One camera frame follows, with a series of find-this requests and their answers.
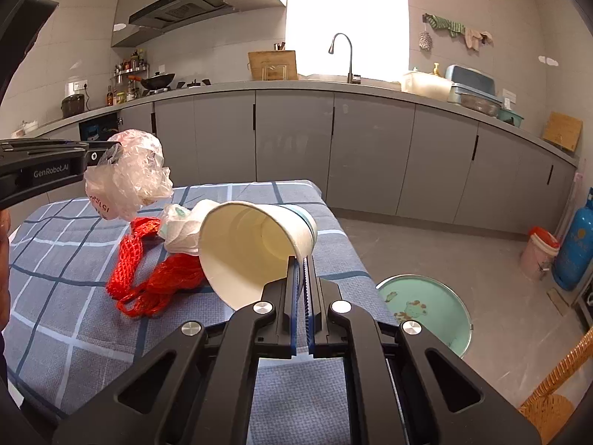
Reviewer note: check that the black rice cooker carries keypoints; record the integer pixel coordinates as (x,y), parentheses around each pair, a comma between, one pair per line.
(73,105)

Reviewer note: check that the pink bucket red lid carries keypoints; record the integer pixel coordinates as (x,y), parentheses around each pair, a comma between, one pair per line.
(539,255)

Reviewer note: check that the green round basin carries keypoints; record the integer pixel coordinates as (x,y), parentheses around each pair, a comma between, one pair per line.
(432,304)

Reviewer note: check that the steel bowl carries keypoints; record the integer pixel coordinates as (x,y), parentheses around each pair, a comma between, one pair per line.
(487,106)

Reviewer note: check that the grey kitchen cabinets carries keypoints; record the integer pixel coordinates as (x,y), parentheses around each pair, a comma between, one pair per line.
(366,153)

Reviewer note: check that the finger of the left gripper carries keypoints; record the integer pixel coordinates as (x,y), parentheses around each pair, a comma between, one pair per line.
(99,157)
(101,147)

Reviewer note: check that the small wooden board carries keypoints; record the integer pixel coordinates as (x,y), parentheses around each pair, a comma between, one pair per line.
(563,131)

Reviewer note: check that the white paper cup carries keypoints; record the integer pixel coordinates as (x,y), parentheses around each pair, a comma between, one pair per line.
(243,246)

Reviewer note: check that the clear plastic bag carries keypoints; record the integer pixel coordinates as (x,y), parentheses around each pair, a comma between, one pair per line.
(130,175)

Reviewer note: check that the blue plaid tablecloth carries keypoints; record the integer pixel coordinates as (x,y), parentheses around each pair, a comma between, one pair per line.
(91,296)

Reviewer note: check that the spice rack with bottles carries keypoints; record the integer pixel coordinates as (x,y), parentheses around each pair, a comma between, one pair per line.
(125,83)

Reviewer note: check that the white green printed plastic bag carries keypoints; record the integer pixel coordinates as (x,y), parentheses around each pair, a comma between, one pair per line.
(180,226)

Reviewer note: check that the white plastic container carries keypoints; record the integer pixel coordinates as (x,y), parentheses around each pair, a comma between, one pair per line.
(426,84)

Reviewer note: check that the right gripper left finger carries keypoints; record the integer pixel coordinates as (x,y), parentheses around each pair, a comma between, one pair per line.
(196,386)

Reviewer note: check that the red mesh net bag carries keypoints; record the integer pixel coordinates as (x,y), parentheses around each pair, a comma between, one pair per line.
(141,289)

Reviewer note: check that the wooden cutting board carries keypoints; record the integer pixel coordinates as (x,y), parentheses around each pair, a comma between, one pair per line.
(272,66)

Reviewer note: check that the green hanging cloth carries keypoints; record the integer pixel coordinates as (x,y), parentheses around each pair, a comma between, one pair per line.
(439,23)

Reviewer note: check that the blue dish rack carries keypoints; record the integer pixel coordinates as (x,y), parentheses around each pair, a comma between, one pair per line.
(468,81)

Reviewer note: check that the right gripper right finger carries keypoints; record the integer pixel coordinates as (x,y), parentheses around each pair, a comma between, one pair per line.
(404,386)

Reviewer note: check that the green plastic tray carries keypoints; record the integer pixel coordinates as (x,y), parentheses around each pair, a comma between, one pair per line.
(510,117)

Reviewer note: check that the black wok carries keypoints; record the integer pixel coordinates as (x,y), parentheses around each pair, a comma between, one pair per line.
(157,82)

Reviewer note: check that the blue gas cylinder on floor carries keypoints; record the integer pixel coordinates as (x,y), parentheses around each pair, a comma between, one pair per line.
(575,252)

